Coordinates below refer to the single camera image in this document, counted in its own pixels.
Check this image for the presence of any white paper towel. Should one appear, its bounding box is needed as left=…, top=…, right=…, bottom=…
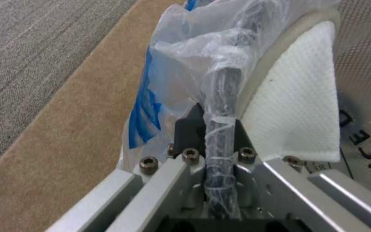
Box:
left=242, top=20, right=343, bottom=163

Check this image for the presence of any pale beige round plate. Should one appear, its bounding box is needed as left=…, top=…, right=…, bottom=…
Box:
left=236, top=5, right=341, bottom=116

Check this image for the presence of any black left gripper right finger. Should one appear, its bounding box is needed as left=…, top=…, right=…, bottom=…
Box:
left=232, top=118, right=371, bottom=232

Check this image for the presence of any clear blue-printed plastic bin bag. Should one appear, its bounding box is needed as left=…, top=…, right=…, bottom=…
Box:
left=118, top=0, right=346, bottom=220

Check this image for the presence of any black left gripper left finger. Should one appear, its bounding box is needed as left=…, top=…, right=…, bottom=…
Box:
left=43, top=102, right=209, bottom=232

